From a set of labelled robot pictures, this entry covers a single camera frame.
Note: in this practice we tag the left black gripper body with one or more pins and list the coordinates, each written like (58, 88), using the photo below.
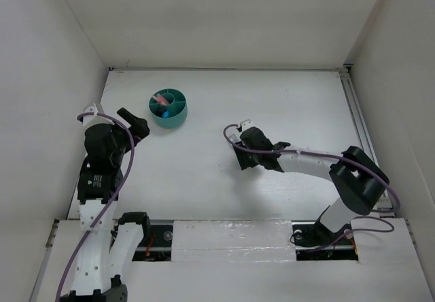
(124, 143)

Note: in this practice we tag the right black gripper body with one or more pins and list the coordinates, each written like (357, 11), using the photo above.
(247, 159)

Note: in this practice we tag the clear blue glue bottle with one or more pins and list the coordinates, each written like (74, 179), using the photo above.
(233, 138)

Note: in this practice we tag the blue black highlighter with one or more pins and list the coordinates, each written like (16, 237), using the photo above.
(163, 113)

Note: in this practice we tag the teal round divided container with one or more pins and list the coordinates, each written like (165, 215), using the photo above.
(178, 109)

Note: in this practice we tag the pink pen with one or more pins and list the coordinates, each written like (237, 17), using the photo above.
(160, 99)

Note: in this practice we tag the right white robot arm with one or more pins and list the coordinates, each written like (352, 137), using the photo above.
(357, 179)

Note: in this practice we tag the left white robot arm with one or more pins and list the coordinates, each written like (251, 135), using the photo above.
(97, 268)

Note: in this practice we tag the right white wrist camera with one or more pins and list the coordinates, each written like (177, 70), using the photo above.
(245, 125)

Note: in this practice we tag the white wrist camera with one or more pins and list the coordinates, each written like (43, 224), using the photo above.
(89, 117)
(245, 125)

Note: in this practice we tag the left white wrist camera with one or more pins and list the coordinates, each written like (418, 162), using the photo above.
(89, 117)

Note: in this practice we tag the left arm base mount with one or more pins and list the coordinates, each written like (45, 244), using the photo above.
(157, 246)

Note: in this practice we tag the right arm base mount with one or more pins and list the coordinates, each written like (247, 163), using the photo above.
(314, 242)

